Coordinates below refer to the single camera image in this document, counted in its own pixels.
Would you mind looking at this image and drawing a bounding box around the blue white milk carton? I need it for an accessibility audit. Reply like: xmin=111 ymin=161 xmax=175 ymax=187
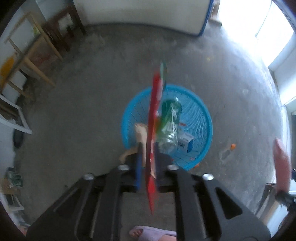
xmin=178 ymin=131 xmax=194 ymax=153

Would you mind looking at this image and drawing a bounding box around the pink plastic wrapper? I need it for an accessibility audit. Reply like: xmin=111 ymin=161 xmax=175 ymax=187
xmin=273 ymin=138 xmax=292 ymax=192

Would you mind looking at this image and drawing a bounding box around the wooden stool black seat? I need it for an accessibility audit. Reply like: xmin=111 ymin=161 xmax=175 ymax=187
xmin=1 ymin=12 xmax=63 ymax=99

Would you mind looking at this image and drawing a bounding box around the red carton box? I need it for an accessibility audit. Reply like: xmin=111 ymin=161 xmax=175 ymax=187
xmin=145 ymin=61 xmax=167 ymax=213

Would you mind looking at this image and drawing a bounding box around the green snack package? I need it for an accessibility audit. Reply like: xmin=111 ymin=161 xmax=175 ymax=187
xmin=160 ymin=98 xmax=182 ymax=129

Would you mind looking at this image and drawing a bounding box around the clear plastic bottle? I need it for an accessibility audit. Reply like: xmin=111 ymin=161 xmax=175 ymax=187
xmin=157 ymin=120 xmax=178 ymax=155

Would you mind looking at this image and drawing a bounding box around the tan paper bag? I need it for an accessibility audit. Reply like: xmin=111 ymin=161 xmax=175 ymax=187
xmin=119 ymin=123 xmax=147 ymax=167

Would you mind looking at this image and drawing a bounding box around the white leaning board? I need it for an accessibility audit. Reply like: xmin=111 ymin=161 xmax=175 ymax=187
xmin=73 ymin=0 xmax=213 ymax=36

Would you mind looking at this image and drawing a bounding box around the lilac slipper on foot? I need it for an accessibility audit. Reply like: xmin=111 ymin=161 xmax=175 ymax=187
xmin=129 ymin=226 xmax=177 ymax=241

